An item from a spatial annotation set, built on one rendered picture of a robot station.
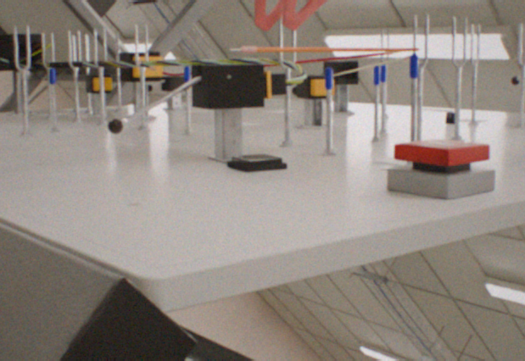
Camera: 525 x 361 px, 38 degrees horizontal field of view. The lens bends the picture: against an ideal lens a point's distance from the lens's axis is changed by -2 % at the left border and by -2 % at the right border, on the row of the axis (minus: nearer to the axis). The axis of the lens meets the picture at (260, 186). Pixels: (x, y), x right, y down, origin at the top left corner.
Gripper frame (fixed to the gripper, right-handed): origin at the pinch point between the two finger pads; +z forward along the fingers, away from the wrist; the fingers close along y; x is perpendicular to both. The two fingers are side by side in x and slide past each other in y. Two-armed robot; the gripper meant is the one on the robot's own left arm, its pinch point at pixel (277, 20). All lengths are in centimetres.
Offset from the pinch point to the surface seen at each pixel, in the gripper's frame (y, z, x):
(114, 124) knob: -0.2, 15.1, 10.7
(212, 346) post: 39, 40, -30
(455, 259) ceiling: 395, -3, -413
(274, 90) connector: -1.0, 6.3, -2.0
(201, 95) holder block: 0.1, 9.5, 4.2
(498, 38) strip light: 218, -101, -215
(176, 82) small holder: 73, 1, -20
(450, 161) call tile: -25.8, 9.1, -3.8
